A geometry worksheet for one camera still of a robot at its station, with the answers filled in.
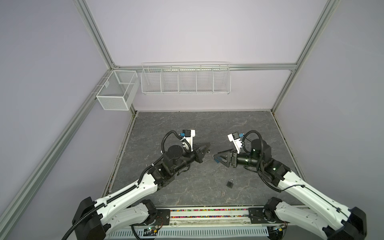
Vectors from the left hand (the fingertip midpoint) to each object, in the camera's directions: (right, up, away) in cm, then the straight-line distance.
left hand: (210, 147), depth 67 cm
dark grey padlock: (+13, -24, +18) cm, 32 cm away
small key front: (+8, -27, +14) cm, 32 cm away
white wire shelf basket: (-14, +41, +30) cm, 52 cm away
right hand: (+3, -5, 0) cm, 5 cm away
